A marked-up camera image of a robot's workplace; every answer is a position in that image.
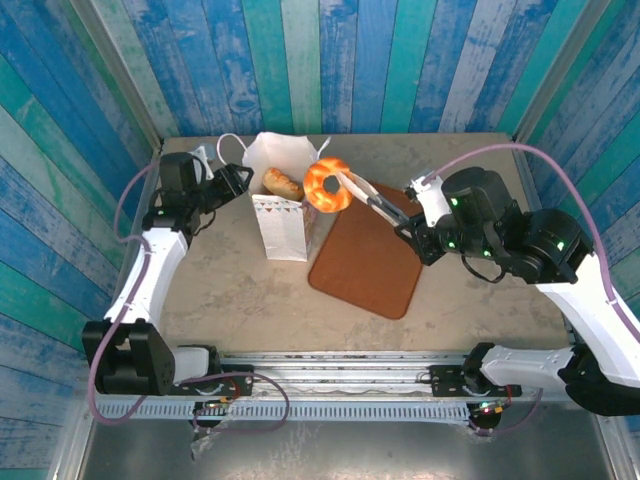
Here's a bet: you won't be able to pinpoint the braided white orange bread loaf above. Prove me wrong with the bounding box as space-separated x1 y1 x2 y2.
262 167 305 202

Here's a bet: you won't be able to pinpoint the white tongs with grey handles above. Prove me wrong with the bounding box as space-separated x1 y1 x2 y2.
335 169 414 227

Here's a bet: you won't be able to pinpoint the cartoon animal print paper bag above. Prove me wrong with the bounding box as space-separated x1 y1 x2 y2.
216 131 332 263

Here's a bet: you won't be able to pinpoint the ring shaped orange bread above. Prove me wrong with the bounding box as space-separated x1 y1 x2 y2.
302 156 354 213

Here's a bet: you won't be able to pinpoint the brown plastic tray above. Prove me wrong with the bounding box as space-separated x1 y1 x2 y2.
307 180 425 321

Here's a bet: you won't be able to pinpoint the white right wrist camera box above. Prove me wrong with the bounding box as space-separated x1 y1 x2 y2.
404 172 454 229

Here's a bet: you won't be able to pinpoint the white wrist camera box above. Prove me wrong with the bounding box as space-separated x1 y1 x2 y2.
192 143 217 182
404 172 454 229

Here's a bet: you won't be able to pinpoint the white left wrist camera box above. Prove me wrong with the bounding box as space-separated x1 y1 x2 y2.
192 143 217 182

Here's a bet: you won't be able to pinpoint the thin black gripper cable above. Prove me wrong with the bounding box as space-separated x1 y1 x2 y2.
460 253 507 285

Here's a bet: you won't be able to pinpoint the aluminium frame post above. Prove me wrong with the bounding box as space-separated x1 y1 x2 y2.
69 0 164 151

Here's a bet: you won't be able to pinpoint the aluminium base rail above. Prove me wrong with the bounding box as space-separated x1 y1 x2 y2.
214 351 481 401

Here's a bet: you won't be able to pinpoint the white slotted cable duct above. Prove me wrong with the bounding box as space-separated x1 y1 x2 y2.
94 399 474 425

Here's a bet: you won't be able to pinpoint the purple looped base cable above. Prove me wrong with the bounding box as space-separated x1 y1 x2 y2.
192 372 292 436

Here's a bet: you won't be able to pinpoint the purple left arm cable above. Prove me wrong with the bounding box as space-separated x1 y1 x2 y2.
85 158 166 426

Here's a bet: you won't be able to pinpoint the short purple base cable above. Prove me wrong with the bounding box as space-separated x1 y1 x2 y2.
468 388 545 437

